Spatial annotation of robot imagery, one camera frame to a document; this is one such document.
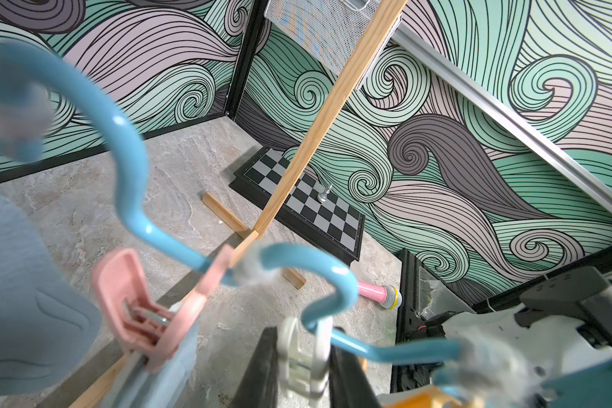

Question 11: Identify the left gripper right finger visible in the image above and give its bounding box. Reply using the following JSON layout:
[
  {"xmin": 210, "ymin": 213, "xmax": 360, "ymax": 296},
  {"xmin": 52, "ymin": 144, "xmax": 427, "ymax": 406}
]
[{"xmin": 329, "ymin": 347, "xmax": 381, "ymax": 408}]

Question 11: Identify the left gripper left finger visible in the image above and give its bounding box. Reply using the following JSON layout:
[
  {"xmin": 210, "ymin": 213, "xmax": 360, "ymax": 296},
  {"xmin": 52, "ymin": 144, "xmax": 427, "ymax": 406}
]
[{"xmin": 229, "ymin": 326, "xmax": 279, "ymax": 408}]

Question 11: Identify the blue clip hanger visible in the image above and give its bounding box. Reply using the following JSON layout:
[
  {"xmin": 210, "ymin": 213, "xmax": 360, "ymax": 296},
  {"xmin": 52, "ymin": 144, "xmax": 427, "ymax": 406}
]
[{"xmin": 0, "ymin": 40, "xmax": 612, "ymax": 408}]

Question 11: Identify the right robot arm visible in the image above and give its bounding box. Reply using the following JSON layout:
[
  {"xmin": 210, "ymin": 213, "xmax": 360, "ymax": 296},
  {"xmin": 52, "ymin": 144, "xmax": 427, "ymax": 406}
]
[{"xmin": 412, "ymin": 267, "xmax": 612, "ymax": 407}]

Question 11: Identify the white clothes peg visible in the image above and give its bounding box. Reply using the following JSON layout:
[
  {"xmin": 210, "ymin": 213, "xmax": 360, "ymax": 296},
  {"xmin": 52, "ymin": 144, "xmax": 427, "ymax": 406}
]
[{"xmin": 276, "ymin": 317, "xmax": 333, "ymax": 407}]

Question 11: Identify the pink microphone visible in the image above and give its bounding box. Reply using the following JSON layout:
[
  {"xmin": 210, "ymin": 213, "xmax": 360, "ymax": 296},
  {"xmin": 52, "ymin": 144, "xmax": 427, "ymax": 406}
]
[{"xmin": 358, "ymin": 282, "xmax": 403, "ymax": 310}]

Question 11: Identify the pink clothes peg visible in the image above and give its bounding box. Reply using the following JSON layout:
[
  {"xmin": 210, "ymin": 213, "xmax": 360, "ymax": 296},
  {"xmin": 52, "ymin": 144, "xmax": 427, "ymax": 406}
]
[{"xmin": 92, "ymin": 246, "xmax": 234, "ymax": 372}]

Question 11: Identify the black white chessboard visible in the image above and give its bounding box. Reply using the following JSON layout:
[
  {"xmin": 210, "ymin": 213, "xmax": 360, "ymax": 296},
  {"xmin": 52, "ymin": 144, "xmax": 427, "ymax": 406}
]
[{"xmin": 229, "ymin": 147, "xmax": 365, "ymax": 265}]

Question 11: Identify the silver chess piece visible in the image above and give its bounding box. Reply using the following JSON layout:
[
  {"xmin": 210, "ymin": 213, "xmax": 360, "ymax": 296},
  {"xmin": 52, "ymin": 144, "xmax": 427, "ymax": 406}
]
[{"xmin": 317, "ymin": 185, "xmax": 333, "ymax": 203}]

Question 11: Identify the wooden clothes rack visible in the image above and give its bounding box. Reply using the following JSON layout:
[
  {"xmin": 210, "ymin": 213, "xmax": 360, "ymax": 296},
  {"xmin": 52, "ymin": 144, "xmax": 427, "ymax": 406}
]
[{"xmin": 65, "ymin": 0, "xmax": 409, "ymax": 408}]

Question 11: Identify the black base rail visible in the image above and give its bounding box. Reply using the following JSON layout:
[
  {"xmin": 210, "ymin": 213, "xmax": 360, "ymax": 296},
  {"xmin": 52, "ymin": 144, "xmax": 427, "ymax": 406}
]
[{"xmin": 390, "ymin": 248, "xmax": 438, "ymax": 393}]

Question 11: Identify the aluminium wall rail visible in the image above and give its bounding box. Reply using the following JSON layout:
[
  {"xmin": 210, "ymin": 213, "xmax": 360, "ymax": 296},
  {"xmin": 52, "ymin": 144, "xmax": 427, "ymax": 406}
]
[{"xmin": 392, "ymin": 28, "xmax": 612, "ymax": 215}]

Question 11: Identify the clear acrylic wall box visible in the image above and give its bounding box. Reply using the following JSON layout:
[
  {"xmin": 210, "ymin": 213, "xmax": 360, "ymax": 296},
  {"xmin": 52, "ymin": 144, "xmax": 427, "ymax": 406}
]
[{"xmin": 265, "ymin": 0, "xmax": 380, "ymax": 75}]

